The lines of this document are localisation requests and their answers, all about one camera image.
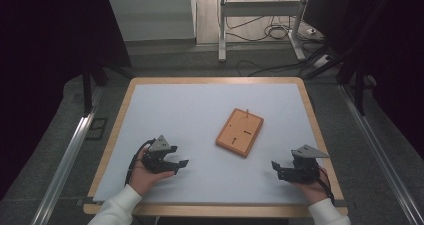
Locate black metal stand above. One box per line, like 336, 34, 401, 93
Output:
335, 50, 368, 117
81, 60, 112, 115

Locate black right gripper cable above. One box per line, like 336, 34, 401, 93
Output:
316, 166, 336, 206

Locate tangle of floor cables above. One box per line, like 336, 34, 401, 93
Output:
225, 14, 303, 43

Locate white table mat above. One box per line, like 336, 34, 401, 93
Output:
92, 82, 336, 206

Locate person's right hand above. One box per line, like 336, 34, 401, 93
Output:
292, 167, 331, 206

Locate white metal desk frame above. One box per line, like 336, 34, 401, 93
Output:
217, 0, 312, 63

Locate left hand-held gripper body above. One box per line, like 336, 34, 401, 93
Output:
142, 134, 179, 175

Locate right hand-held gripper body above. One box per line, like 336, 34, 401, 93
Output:
276, 144, 331, 185

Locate aluminium rail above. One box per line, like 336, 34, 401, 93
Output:
337, 84, 424, 225
31, 87, 102, 225

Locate person's left hand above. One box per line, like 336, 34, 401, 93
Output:
129, 147, 176, 197

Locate black floor plate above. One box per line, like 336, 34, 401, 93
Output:
85, 117, 109, 141

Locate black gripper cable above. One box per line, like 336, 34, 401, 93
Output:
124, 138, 157, 186
316, 166, 336, 206

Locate white power strip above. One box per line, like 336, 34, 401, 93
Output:
312, 53, 332, 70

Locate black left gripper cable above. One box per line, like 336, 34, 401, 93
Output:
124, 138, 157, 186

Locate dark curtain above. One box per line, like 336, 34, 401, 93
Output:
0, 0, 133, 200
303, 0, 424, 153

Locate black floor cable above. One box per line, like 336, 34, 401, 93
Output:
236, 59, 303, 78

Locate orange wooden picture frame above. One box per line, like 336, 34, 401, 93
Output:
215, 107, 265, 159

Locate white cabinet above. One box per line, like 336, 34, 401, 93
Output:
106, 0, 198, 43

